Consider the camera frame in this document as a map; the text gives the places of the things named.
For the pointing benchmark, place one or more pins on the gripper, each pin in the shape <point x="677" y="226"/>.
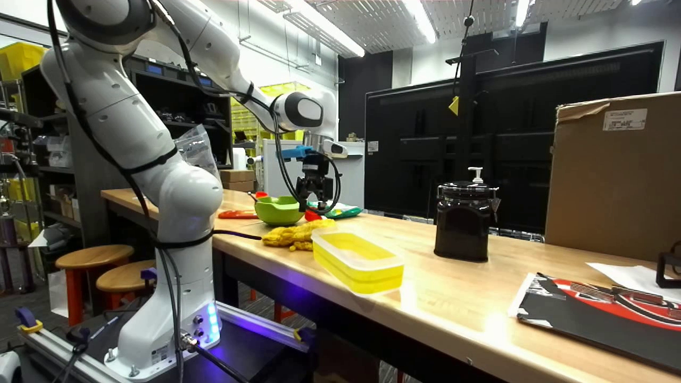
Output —
<point x="316" y="167"/>

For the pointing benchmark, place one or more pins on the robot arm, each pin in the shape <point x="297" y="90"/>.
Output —
<point x="127" y="122"/>

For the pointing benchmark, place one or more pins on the yellow cloth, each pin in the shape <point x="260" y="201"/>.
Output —
<point x="292" y="235"/>

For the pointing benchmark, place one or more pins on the small red object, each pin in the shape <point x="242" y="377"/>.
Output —
<point x="312" y="216"/>

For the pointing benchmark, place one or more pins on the green packet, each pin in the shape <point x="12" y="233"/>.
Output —
<point x="343" y="211"/>

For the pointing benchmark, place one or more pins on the green bowl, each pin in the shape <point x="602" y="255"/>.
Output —
<point x="279" y="211"/>

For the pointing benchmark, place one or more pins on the stack of cardboard boxes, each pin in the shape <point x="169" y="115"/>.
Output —
<point x="238" y="180"/>

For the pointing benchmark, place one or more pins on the orange flat tool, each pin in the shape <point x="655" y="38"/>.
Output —
<point x="238" y="214"/>

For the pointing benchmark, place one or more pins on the clear yellow plastic container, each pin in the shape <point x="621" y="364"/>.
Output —
<point x="357" y="266"/>

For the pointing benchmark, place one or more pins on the clear plastic bag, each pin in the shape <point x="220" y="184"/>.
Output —
<point x="198" y="149"/>

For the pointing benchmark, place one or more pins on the blue clamp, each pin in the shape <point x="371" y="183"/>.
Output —
<point x="26" y="319"/>
<point x="304" y="335"/>
<point x="149" y="274"/>

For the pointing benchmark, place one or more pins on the black jar with white pump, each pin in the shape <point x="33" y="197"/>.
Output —
<point x="463" y="223"/>

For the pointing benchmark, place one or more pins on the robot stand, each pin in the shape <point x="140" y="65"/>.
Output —
<point x="250" y="346"/>

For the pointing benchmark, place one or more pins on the black shelf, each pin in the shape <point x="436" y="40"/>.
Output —
<point x="175" y="96"/>

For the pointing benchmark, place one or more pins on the round wooden stool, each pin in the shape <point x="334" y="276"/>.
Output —
<point x="125" y="276"/>
<point x="93" y="256"/>

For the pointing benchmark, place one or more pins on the large black screen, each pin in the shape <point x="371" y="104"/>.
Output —
<point x="532" y="133"/>

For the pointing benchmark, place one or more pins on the large cardboard box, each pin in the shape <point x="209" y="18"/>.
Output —
<point x="612" y="181"/>

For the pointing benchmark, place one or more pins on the black and red board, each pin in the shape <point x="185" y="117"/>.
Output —
<point x="585" y="319"/>

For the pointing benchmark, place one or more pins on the yellow bin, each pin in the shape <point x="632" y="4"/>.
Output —
<point x="18" y="58"/>

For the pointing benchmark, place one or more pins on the white paper sheet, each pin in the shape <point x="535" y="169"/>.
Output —
<point x="628" y="276"/>

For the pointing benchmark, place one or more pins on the black frame object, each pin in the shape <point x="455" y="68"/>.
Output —
<point x="662" y="271"/>

